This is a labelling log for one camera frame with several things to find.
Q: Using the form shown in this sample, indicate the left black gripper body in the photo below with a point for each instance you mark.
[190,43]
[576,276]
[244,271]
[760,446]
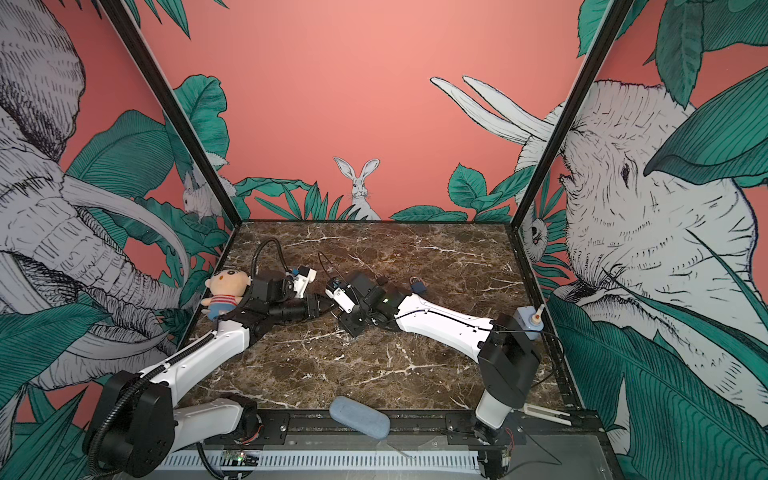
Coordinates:
[297,312]

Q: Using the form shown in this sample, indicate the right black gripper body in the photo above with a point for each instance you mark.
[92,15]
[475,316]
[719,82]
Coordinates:
[355,322]

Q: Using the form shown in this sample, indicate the blue padlock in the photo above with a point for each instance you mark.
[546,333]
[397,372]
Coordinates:
[417,286]

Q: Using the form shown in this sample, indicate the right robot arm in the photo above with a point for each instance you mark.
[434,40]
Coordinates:
[505,355]

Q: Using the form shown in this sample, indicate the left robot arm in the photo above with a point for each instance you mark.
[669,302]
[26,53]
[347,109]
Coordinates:
[138,422]

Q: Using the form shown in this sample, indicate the plush doll striped shirt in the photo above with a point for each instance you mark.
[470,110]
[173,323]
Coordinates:
[226,290]

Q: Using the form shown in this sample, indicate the blue grey pouch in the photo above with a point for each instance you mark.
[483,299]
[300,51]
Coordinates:
[360,417]

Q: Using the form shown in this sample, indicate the blue grey toy box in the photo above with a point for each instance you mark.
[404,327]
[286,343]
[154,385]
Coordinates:
[530,320]

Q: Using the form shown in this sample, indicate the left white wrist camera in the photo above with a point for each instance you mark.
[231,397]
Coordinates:
[302,277]

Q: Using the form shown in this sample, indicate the white vented rail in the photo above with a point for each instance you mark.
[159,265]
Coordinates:
[327,460]

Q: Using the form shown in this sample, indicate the white tool on rail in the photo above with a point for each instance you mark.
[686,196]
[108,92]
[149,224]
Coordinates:
[546,414]

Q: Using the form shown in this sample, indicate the black mounting rail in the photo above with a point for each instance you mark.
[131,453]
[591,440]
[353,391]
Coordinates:
[459,427]

